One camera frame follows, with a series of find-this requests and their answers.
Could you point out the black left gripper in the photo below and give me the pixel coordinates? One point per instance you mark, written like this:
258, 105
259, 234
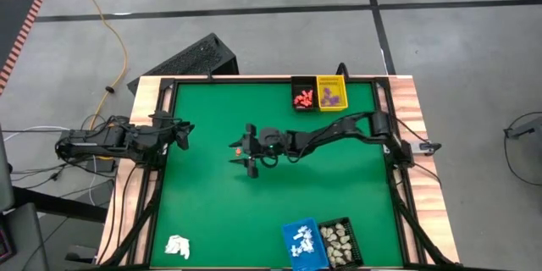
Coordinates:
161, 128

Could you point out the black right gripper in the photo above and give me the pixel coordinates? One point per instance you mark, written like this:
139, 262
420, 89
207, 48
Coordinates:
271, 144

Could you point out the blue plastic basket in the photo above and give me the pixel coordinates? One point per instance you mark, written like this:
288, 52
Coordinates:
315, 239

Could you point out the black plastic basket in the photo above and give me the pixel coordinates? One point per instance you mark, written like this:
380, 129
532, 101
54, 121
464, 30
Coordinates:
302, 84
355, 237

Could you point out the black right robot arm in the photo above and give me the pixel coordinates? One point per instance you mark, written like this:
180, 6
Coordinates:
339, 129

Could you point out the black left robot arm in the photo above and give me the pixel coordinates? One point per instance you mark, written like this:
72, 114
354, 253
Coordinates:
106, 139

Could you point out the green table mat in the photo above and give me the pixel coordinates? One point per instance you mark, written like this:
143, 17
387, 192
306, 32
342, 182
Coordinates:
211, 220

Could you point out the crumpled white paper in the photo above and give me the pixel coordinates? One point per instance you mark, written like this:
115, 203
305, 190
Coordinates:
178, 245

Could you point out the yellow plastic basket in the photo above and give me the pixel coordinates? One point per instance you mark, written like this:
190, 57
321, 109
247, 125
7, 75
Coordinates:
341, 84

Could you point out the black curved clamp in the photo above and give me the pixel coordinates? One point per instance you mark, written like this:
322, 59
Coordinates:
342, 70

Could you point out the black floor beam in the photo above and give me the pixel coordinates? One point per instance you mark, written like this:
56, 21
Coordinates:
55, 205

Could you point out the grey monitor panel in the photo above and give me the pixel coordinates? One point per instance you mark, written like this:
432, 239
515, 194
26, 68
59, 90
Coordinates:
5, 178

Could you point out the black orange striped floor mat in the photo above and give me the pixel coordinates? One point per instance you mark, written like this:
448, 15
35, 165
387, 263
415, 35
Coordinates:
12, 21

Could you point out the silver metal bracket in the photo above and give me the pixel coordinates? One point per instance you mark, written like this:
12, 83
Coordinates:
427, 147

